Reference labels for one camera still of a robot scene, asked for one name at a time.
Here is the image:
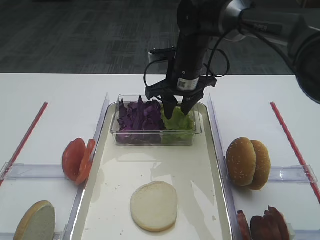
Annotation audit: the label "purple cabbage shreds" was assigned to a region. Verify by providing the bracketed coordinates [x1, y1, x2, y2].
[116, 97, 165, 145]

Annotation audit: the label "clear plastic salad container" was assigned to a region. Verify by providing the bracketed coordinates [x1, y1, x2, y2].
[110, 94, 202, 146]

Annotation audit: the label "sesame bun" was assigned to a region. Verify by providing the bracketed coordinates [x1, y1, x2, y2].
[248, 140, 271, 191]
[226, 137, 256, 187]

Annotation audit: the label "left upper clear pusher track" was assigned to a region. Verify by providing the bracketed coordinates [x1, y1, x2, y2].
[0, 162, 67, 180]

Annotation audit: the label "right upper clear pusher track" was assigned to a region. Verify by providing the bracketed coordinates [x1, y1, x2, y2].
[268, 165, 318, 184]

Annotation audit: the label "cream metal tray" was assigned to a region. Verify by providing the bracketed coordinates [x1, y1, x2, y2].
[71, 103, 233, 240]

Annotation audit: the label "green lettuce in container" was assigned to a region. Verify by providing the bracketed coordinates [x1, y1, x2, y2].
[160, 107, 195, 146]

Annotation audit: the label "standing bun half left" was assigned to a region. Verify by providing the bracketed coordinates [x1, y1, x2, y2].
[13, 200, 56, 240]

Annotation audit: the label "rear meat slices stack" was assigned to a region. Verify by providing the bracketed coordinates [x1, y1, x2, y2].
[250, 205, 293, 240]

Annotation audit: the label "sesame bun top inner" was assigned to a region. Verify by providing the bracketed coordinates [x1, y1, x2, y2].
[226, 137, 256, 187]

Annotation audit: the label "tomato slice outer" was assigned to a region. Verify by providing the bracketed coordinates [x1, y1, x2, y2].
[62, 138, 86, 182]

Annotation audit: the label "tomato slice inner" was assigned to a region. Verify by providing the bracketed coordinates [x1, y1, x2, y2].
[75, 139, 96, 185]

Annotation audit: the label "front meat slice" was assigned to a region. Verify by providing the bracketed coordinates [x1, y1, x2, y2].
[237, 210, 251, 240]

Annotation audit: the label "tomato slice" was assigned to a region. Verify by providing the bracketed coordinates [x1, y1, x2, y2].
[75, 139, 96, 185]
[62, 138, 86, 182]

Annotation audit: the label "right red strip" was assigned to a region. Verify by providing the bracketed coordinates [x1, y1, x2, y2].
[270, 102, 320, 202]

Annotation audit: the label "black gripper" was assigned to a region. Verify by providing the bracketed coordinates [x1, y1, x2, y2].
[145, 33, 217, 119]

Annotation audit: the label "bun bottom on tray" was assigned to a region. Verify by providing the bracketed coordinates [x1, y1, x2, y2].
[130, 181, 178, 233]

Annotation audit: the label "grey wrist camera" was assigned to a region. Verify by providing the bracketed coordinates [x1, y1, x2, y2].
[148, 47, 176, 63]

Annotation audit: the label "left clear divider rail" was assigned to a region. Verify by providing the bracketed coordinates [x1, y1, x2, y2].
[60, 92, 110, 240]

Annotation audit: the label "sesame bun top outer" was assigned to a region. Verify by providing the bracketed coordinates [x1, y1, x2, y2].
[248, 140, 271, 191]

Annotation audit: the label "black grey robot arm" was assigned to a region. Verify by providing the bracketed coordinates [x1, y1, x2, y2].
[145, 0, 320, 119]

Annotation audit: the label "clear pusher track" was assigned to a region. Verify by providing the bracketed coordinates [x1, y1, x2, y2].
[0, 162, 67, 180]
[268, 165, 318, 184]

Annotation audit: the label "left red strip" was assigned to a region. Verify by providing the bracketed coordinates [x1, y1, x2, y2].
[0, 102, 49, 186]

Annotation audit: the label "red strip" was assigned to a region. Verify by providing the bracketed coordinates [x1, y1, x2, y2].
[0, 102, 49, 186]
[270, 102, 320, 202]

